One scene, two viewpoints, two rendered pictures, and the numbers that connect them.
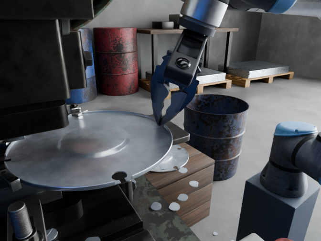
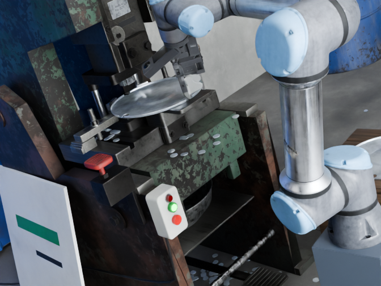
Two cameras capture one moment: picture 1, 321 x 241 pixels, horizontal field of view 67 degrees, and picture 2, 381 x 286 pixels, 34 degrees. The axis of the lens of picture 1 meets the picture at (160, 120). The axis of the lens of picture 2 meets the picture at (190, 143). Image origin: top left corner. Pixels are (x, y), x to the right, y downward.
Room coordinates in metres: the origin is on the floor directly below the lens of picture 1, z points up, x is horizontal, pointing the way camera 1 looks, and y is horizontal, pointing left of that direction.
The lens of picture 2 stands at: (0.16, -1.67, 1.37)
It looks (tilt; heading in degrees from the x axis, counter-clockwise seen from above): 23 degrees down; 80
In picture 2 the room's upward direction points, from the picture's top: 17 degrees counter-clockwise
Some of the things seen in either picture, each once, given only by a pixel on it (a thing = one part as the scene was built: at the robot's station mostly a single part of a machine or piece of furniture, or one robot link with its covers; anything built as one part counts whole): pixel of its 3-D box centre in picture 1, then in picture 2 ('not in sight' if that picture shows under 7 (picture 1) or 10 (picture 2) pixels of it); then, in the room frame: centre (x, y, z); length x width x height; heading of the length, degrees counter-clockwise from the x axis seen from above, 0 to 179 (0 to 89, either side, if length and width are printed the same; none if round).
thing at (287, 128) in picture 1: (294, 142); (345, 175); (0.70, -0.44, 0.62); 0.13 x 0.12 x 0.14; 17
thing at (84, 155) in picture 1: (94, 139); (156, 96); (0.40, 0.12, 0.78); 0.29 x 0.29 x 0.01
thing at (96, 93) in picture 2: not in sight; (97, 97); (0.24, 0.25, 0.81); 0.02 x 0.02 x 0.14
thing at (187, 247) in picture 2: not in sight; (170, 218); (0.34, 0.24, 0.31); 0.43 x 0.42 x 0.01; 30
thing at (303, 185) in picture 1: (285, 171); (355, 214); (0.71, -0.43, 0.50); 0.15 x 0.15 x 0.10
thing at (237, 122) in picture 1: (212, 136); not in sight; (1.51, -0.36, 0.24); 0.42 x 0.42 x 0.48
